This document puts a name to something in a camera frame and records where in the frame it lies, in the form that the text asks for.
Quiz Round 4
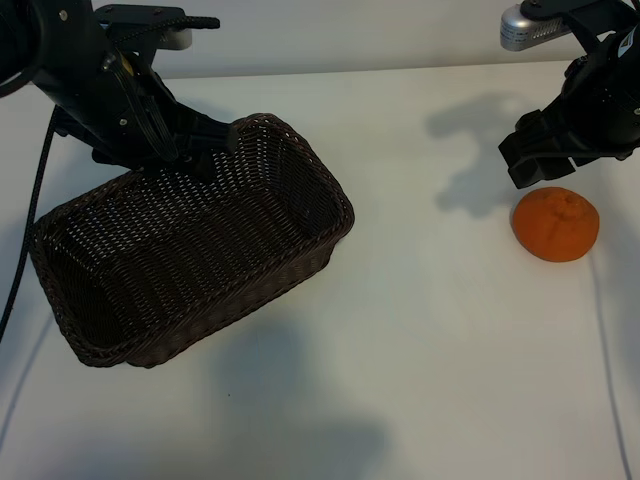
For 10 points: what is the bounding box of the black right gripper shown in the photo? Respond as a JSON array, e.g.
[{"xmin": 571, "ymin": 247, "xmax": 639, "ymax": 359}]
[{"xmin": 497, "ymin": 47, "xmax": 640, "ymax": 190}]

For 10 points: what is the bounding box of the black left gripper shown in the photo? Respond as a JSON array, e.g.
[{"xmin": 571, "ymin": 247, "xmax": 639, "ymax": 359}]
[{"xmin": 29, "ymin": 0, "xmax": 240, "ymax": 184}]

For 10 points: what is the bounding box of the orange fruit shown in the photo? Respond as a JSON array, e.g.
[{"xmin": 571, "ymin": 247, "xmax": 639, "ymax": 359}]
[{"xmin": 510, "ymin": 186, "xmax": 600, "ymax": 263}]

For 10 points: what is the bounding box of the dark brown wicker basket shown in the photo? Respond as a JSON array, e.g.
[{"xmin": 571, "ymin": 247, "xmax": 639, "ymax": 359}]
[{"xmin": 28, "ymin": 112, "xmax": 356, "ymax": 370}]

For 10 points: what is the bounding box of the thin black camera cable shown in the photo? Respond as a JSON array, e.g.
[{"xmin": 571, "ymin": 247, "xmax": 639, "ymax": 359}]
[{"xmin": 103, "ymin": 53, "xmax": 180, "ymax": 162}]

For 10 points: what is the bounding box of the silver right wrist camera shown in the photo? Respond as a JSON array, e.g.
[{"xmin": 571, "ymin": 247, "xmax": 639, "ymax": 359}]
[{"xmin": 499, "ymin": 4, "xmax": 572, "ymax": 52}]

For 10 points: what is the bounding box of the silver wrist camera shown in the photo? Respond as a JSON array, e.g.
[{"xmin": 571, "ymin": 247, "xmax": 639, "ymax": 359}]
[
  {"xmin": 499, "ymin": 4, "xmax": 572, "ymax": 52},
  {"xmin": 157, "ymin": 27, "xmax": 194, "ymax": 52}
]

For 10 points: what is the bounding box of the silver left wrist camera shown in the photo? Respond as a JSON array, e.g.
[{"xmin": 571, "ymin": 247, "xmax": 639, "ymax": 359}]
[{"xmin": 157, "ymin": 27, "xmax": 194, "ymax": 52}]

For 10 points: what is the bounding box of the black right camera bracket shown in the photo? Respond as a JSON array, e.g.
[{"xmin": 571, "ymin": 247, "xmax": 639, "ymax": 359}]
[{"xmin": 519, "ymin": 0, "xmax": 616, "ymax": 49}]

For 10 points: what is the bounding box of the black camera bracket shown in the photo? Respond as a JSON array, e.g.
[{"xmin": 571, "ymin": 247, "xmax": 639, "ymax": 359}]
[
  {"xmin": 94, "ymin": 6, "xmax": 222, "ymax": 32},
  {"xmin": 519, "ymin": 0, "xmax": 616, "ymax": 49}
]

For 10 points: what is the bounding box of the black left camera bracket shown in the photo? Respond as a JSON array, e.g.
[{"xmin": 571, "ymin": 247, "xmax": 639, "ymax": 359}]
[{"xmin": 94, "ymin": 6, "xmax": 222, "ymax": 32}]

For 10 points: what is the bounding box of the black braided cable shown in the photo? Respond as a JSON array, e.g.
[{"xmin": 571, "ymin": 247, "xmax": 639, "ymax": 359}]
[{"xmin": 0, "ymin": 109, "xmax": 57, "ymax": 342}]

